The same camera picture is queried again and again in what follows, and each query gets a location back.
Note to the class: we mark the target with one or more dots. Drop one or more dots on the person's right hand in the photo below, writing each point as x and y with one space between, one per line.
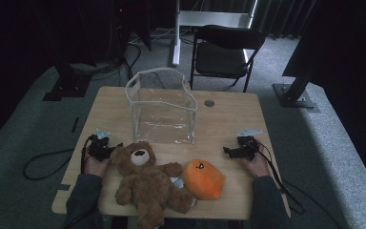
260 165

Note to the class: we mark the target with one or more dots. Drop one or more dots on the dark grey curtain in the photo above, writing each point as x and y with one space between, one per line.
282 19

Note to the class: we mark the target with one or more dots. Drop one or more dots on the brown teddy bear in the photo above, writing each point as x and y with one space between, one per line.
146 184

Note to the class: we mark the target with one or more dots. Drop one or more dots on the person's left hand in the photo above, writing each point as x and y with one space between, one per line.
93 167

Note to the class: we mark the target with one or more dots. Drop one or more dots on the black folding chair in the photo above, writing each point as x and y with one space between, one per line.
219 58

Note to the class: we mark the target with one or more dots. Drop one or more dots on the orange plush toy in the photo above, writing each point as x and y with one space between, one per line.
203 179

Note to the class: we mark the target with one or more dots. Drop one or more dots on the black stand base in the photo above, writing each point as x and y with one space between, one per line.
68 87

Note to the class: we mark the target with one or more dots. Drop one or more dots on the clear plastic box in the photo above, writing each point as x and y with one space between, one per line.
162 124

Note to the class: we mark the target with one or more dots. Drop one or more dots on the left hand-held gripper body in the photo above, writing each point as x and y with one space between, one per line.
100 149

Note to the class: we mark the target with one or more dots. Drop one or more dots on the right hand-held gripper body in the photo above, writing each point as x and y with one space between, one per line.
248 148

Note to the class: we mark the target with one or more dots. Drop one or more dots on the dark tape patch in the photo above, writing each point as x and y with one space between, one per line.
63 187

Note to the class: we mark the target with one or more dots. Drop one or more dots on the white metal stand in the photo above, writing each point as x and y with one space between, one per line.
213 18

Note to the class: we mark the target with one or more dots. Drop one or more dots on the black stand with base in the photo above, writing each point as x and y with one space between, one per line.
294 95

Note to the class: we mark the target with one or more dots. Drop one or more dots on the round grey table grommet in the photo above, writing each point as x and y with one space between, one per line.
209 103

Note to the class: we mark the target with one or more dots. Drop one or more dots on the black tape strip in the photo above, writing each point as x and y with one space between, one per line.
75 124

